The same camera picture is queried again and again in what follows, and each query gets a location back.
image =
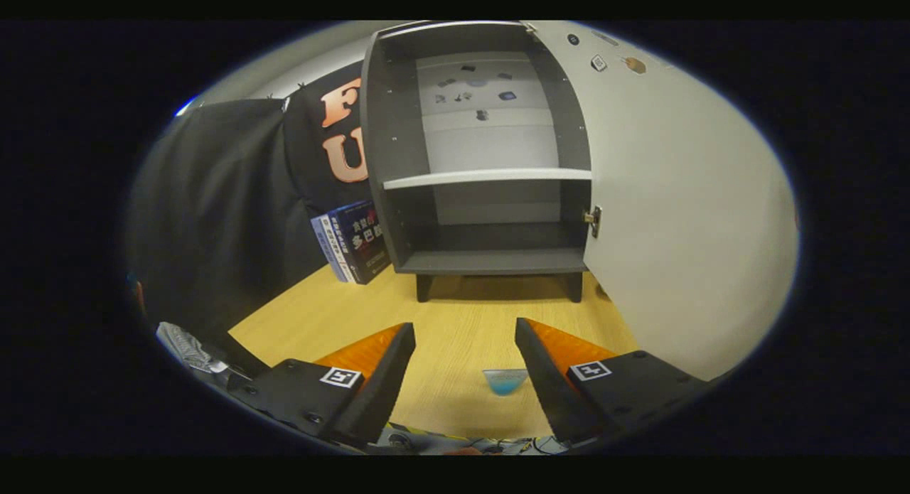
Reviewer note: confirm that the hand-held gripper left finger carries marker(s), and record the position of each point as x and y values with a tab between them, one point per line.
380	380

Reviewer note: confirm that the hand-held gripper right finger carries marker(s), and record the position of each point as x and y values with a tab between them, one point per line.
551	387

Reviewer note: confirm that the beige cabinet door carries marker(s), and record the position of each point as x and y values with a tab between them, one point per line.
682	231

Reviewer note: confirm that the small blue translucent object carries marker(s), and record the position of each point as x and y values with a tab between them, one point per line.
505	384

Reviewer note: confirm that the dark printed clothing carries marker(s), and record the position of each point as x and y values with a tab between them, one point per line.
455	443

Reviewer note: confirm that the grey cabinet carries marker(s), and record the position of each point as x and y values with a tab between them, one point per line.
490	261

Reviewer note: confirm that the dark blue book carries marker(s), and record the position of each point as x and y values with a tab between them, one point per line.
366	238

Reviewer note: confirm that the light blue book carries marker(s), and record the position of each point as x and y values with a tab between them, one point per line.
321	238

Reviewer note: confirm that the metal door hinge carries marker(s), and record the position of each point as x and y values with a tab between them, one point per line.
593	221

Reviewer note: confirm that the grey patterned clothing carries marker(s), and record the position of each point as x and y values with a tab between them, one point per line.
185	348

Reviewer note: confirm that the white cabinet shelf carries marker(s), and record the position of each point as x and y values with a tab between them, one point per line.
490	177

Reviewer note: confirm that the black backdrop cloth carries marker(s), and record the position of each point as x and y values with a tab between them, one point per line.
213	210

